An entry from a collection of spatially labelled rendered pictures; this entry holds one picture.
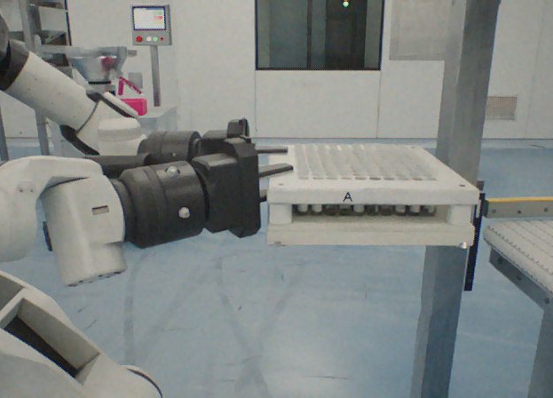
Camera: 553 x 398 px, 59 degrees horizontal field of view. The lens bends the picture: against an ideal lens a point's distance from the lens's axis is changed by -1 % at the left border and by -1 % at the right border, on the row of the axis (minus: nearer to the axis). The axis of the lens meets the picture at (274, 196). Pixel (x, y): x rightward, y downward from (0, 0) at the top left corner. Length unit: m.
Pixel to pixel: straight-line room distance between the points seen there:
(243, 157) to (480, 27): 0.50
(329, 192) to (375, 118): 5.18
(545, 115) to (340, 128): 2.32
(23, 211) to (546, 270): 0.69
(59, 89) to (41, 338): 0.45
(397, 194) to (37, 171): 0.37
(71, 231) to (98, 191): 0.05
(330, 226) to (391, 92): 5.18
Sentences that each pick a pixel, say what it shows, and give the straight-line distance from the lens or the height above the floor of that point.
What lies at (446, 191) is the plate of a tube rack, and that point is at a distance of 0.59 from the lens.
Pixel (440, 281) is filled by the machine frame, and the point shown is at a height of 0.73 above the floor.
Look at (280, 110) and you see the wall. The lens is 5.62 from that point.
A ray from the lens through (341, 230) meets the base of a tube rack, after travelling 0.58.
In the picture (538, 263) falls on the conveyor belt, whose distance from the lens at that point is 0.85.
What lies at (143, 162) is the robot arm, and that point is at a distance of 0.72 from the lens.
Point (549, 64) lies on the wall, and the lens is 6.30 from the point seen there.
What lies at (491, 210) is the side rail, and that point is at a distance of 0.97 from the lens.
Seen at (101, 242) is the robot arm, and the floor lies 0.98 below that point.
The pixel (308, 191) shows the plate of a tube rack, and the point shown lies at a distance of 0.56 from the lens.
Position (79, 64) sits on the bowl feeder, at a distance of 3.17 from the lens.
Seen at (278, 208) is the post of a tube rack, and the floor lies 0.98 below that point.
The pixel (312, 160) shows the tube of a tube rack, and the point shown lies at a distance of 0.66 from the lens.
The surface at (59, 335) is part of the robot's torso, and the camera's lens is 0.91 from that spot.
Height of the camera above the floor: 1.17
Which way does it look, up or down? 18 degrees down
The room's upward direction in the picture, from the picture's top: straight up
